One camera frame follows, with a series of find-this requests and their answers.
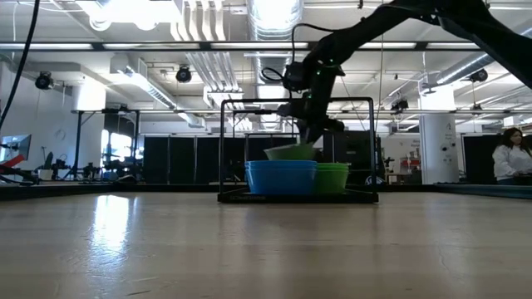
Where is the tilted computer monitor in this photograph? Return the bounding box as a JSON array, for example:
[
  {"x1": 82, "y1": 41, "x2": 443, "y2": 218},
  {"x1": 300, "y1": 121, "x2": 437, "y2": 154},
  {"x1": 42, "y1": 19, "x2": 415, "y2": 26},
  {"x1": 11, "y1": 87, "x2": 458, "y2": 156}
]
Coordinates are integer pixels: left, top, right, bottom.
[{"x1": 0, "y1": 134, "x2": 32, "y2": 164}]

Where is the floral plate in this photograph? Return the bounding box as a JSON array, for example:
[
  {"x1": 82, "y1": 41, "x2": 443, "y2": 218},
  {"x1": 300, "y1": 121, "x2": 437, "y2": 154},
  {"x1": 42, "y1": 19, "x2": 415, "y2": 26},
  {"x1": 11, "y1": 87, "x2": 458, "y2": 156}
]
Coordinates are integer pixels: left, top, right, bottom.
[{"x1": 263, "y1": 142, "x2": 318, "y2": 162}]

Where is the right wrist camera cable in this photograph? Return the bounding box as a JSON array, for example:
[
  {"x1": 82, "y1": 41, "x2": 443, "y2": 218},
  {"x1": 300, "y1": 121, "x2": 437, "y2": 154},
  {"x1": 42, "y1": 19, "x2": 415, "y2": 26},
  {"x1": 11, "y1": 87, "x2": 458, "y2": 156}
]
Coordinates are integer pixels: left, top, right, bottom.
[{"x1": 260, "y1": 22, "x2": 336, "y2": 84}]

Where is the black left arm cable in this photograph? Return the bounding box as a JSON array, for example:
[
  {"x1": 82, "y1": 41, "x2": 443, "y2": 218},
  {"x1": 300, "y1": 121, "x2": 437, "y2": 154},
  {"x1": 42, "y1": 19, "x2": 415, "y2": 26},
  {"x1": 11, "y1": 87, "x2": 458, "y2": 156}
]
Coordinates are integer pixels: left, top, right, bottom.
[{"x1": 0, "y1": 0, "x2": 42, "y2": 130}]

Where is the person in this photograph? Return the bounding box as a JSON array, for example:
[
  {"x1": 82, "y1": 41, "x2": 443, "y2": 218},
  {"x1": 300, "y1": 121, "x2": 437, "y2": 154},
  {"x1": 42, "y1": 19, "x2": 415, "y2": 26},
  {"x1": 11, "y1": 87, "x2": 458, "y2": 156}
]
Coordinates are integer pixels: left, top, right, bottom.
[{"x1": 492, "y1": 127, "x2": 532, "y2": 186}]

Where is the blue plastic mini bowl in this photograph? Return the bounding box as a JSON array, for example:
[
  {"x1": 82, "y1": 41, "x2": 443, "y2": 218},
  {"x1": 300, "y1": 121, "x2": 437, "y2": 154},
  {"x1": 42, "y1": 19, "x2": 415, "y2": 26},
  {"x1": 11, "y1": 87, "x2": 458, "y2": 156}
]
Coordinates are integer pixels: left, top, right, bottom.
[
  {"x1": 244, "y1": 164, "x2": 318, "y2": 170},
  {"x1": 245, "y1": 167, "x2": 318, "y2": 196}
]

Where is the black metal stand frame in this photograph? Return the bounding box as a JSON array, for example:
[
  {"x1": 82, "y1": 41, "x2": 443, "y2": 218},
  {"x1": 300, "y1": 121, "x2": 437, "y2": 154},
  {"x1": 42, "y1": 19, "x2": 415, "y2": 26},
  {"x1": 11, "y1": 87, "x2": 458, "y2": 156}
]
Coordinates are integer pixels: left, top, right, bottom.
[{"x1": 71, "y1": 108, "x2": 141, "y2": 180}]

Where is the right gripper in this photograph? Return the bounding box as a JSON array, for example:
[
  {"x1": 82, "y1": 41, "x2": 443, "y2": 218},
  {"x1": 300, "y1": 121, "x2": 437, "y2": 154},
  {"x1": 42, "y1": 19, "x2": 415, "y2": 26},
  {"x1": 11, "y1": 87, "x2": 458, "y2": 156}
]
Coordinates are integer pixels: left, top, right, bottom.
[{"x1": 277, "y1": 93, "x2": 346, "y2": 145}]

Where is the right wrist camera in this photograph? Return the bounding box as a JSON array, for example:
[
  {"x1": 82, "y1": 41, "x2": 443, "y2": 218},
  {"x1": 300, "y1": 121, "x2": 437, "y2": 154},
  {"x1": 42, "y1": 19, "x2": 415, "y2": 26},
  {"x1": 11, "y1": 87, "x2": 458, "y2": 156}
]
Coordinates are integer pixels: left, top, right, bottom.
[{"x1": 284, "y1": 61, "x2": 309, "y2": 93}]

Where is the black partition wall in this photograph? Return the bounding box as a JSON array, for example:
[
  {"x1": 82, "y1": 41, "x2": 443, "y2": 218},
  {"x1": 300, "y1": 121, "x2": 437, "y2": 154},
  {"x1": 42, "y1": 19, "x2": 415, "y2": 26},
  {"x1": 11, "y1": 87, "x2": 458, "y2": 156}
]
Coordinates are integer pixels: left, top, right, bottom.
[{"x1": 143, "y1": 135, "x2": 300, "y2": 184}]

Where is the silver ventilation duct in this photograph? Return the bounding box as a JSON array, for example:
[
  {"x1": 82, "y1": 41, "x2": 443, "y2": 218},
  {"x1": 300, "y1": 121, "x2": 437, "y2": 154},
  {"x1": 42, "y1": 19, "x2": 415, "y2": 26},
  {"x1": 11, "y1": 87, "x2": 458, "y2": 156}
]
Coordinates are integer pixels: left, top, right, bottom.
[{"x1": 248, "y1": 0, "x2": 304, "y2": 42}]

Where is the black overhead beam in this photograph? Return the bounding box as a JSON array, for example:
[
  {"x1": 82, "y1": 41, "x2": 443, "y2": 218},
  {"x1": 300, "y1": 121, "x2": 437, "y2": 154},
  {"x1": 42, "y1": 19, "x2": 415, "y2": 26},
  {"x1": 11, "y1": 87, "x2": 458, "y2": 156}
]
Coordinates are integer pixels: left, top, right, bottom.
[{"x1": 0, "y1": 40, "x2": 532, "y2": 52}]

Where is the white column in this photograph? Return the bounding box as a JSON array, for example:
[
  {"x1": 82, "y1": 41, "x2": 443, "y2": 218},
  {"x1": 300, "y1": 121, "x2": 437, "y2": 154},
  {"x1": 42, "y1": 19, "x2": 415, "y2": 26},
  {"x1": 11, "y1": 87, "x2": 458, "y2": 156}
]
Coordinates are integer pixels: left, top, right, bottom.
[{"x1": 418, "y1": 89, "x2": 459, "y2": 185}]

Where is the black mesh dish rack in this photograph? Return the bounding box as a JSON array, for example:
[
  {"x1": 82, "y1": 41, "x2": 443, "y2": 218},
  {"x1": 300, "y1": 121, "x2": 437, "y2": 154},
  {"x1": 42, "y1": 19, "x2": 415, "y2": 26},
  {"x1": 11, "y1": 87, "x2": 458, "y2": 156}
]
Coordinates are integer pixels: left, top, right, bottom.
[{"x1": 217, "y1": 97, "x2": 379, "y2": 204}]

